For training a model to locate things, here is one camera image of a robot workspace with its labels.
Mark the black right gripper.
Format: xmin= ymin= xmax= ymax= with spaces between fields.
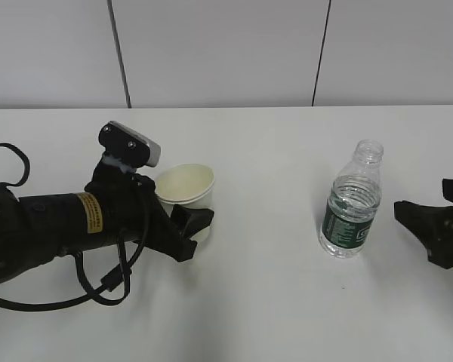
xmin=394 ymin=179 xmax=453 ymax=269

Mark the white paper cup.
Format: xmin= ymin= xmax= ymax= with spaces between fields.
xmin=154 ymin=163 xmax=216 ymax=244

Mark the clear water bottle green label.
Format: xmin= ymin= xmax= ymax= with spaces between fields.
xmin=318 ymin=140 xmax=384 ymax=259

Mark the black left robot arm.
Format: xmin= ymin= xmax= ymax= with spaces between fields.
xmin=0 ymin=166 xmax=214 ymax=284

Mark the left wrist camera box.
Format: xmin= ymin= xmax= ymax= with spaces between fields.
xmin=98 ymin=121 xmax=161 ymax=168

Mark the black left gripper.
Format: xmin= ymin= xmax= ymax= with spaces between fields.
xmin=85 ymin=165 xmax=214 ymax=262

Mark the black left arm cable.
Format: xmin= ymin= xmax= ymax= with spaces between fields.
xmin=0 ymin=142 xmax=152 ymax=312

